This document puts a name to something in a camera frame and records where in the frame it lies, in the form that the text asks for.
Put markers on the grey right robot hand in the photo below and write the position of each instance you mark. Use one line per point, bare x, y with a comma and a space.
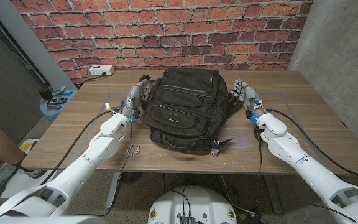
249, 96

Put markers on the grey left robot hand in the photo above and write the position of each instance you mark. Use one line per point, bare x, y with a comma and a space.
134, 98

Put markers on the black fabric backpack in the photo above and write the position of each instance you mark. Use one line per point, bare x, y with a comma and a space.
185, 109

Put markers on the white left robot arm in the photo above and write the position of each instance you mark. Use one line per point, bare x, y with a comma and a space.
98, 149

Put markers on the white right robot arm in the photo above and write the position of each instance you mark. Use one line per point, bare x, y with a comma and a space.
294, 155

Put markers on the white power strip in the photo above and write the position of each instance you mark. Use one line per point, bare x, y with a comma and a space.
99, 70

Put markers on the small blue item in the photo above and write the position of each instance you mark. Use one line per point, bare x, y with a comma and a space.
68, 92

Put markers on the red brick printed backdrop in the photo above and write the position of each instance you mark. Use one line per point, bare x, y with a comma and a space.
166, 31

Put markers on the teal grey case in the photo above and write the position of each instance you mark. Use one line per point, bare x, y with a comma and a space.
59, 90

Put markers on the black smartphone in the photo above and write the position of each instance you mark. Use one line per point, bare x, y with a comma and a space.
57, 101

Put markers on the small red brown item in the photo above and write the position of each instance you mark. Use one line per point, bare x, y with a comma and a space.
53, 107

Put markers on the blue round stool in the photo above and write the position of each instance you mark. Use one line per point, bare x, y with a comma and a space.
54, 114

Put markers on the small black box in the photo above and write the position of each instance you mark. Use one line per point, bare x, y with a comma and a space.
45, 94

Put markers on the white table leg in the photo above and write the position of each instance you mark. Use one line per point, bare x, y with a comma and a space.
113, 189

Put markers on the grey table leg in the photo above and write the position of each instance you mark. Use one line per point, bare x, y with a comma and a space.
273, 196

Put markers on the white yellow floor object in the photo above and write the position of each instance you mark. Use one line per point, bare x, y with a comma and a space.
26, 145

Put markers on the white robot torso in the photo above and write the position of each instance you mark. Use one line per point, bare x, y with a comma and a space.
191, 205

